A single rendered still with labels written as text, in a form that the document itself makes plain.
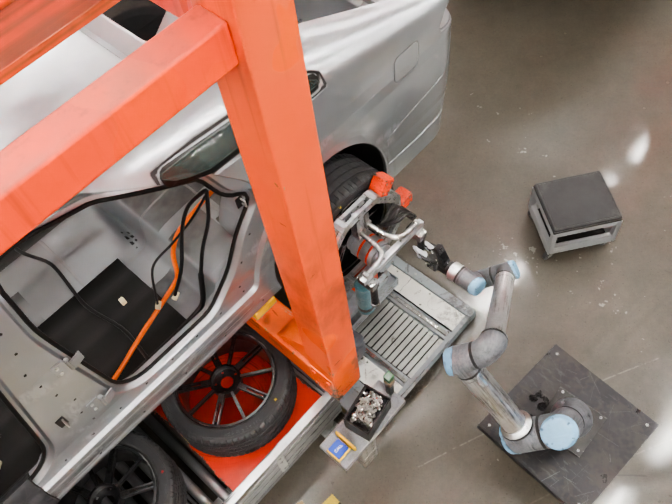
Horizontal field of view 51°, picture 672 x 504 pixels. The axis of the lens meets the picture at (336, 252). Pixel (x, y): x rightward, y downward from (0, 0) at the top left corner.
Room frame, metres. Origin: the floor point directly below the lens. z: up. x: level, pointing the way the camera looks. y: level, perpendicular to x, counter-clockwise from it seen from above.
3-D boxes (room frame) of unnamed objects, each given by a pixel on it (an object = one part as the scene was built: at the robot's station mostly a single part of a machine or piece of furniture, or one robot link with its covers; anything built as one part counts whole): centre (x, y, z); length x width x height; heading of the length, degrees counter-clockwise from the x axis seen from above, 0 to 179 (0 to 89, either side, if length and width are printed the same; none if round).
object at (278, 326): (1.56, 0.31, 0.69); 0.52 x 0.17 x 0.35; 39
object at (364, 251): (1.78, -0.17, 0.85); 0.21 x 0.14 x 0.14; 39
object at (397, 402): (1.09, 0.02, 0.44); 0.43 x 0.17 x 0.03; 129
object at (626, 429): (0.95, -0.94, 0.15); 0.60 x 0.60 x 0.30; 34
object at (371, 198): (1.83, -0.12, 0.85); 0.54 x 0.07 x 0.54; 129
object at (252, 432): (1.42, 0.65, 0.39); 0.66 x 0.66 x 0.24
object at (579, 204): (2.18, -1.40, 0.17); 0.43 x 0.36 x 0.34; 92
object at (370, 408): (1.11, -0.01, 0.51); 0.20 x 0.14 x 0.13; 138
